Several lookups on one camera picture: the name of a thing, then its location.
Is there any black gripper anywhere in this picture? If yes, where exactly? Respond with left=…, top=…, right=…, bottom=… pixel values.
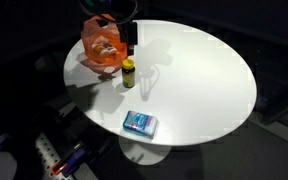
left=117, top=21, right=139, bottom=56

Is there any white table pedestal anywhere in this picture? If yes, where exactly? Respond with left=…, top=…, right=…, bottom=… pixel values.
left=118, top=135, right=172, bottom=166

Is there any perforated metal plate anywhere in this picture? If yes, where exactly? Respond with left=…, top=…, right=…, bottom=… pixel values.
left=34, top=133, right=72, bottom=180

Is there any orange purple clamp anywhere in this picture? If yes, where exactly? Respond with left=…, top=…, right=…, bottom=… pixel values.
left=49, top=145, right=87, bottom=178

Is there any blue white mentos container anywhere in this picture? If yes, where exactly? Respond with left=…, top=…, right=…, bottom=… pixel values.
left=122, top=110, right=160, bottom=138

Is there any yellow cap vitamin bottle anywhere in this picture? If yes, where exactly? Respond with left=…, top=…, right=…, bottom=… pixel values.
left=121, top=58, right=137, bottom=89

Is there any orange plastic bag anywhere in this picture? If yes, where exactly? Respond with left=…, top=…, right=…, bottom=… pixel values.
left=80, top=13, right=129, bottom=75

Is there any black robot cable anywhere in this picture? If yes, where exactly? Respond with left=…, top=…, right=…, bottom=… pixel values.
left=78, top=0, right=140, bottom=26

